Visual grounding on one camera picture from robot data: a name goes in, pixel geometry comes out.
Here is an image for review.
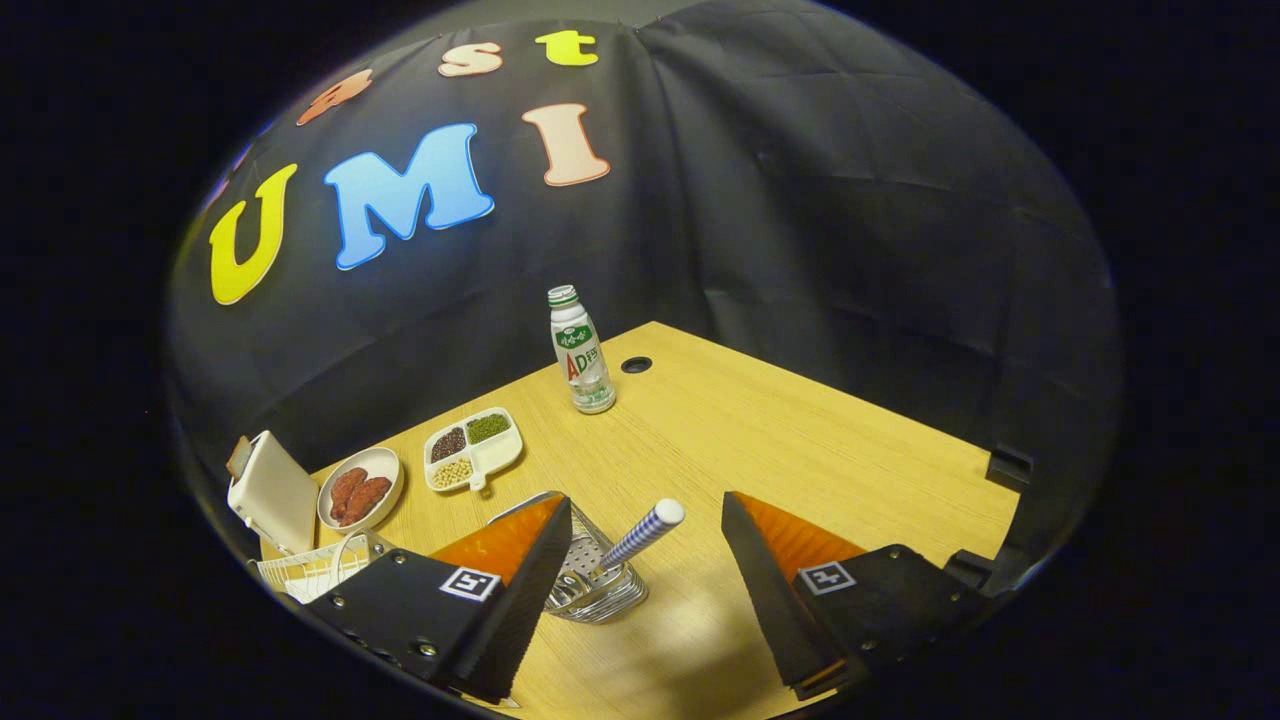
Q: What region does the red meat piece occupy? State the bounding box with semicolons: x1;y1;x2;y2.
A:
329;467;369;523
340;477;393;528

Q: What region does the metal wire basket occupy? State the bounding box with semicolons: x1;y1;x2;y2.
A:
487;490;649;625

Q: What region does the white wire dish rack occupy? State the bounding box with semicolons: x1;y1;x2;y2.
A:
255;530;396;606

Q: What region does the white divided dish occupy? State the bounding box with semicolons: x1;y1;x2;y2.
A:
423;407;525;494

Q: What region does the white toaster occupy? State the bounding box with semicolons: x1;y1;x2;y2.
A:
226;430;321;557

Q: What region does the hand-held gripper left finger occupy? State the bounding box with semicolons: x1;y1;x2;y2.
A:
300;492;574;704

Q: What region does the white oval dish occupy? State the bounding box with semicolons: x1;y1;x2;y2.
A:
316;446;405;536

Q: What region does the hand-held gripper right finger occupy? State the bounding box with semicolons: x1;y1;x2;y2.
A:
722;490;1001;701

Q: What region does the white drink bottle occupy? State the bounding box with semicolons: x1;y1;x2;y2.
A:
546;285;617;415

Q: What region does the black table clamp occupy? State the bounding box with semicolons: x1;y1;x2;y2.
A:
985;443;1036;493
943;548;998;593

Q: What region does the checkered handle spoon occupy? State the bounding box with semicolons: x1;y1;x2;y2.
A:
570;498;687;591

